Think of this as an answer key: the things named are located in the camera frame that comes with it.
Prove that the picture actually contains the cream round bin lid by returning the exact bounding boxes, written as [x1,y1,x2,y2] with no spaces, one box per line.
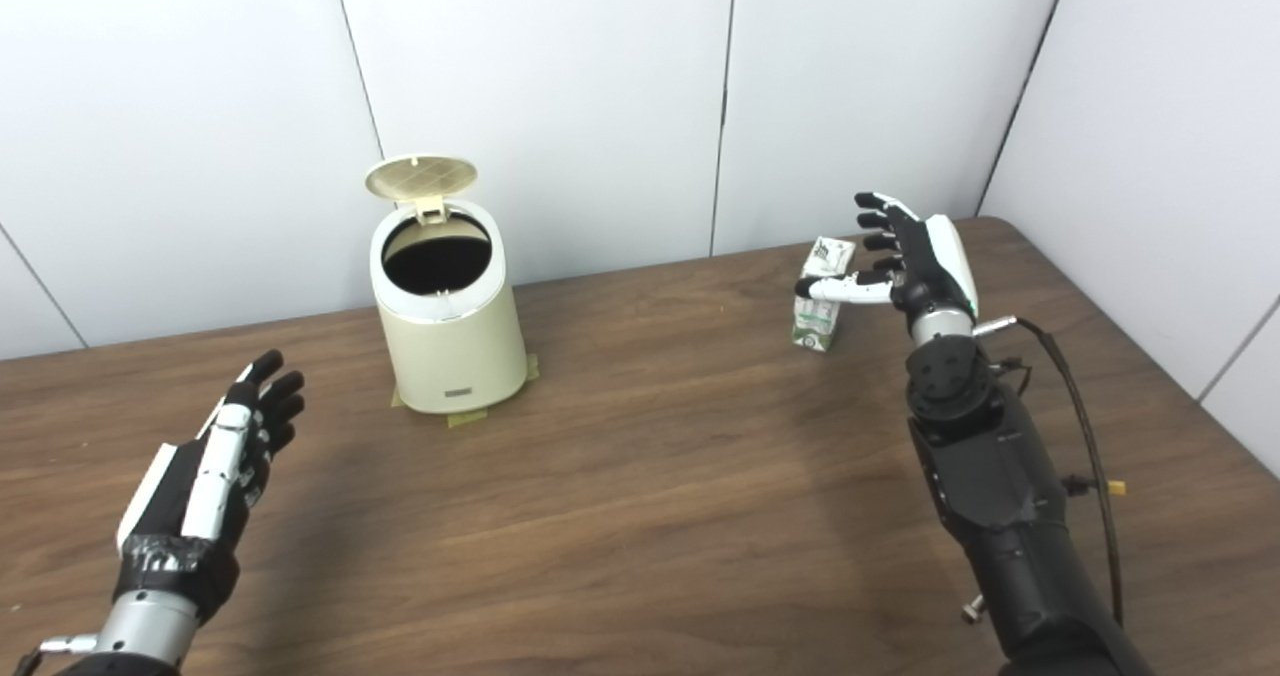
[364,154,478,225]

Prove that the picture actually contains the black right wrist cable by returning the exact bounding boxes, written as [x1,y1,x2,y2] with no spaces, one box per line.
[973,316,1128,627]

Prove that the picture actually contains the white green milk carton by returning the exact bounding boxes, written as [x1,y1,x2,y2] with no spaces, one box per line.
[791,236,857,353]

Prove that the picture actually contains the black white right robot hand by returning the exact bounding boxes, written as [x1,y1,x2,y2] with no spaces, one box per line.
[795,192,979,319]

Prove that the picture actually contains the cream-colored bin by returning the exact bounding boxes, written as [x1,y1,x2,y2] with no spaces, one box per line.
[369,199,529,415]

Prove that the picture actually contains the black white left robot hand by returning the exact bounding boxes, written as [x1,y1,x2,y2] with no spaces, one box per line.
[112,349,306,625]

